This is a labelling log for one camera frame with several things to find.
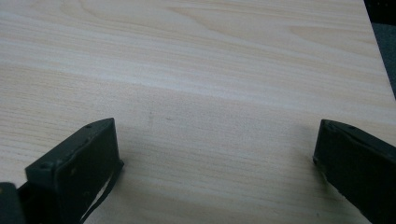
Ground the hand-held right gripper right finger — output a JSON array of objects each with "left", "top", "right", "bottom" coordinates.
[{"left": 312, "top": 119, "right": 396, "bottom": 224}]

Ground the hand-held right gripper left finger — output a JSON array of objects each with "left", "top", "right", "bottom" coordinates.
[{"left": 18, "top": 117, "right": 125, "bottom": 224}]

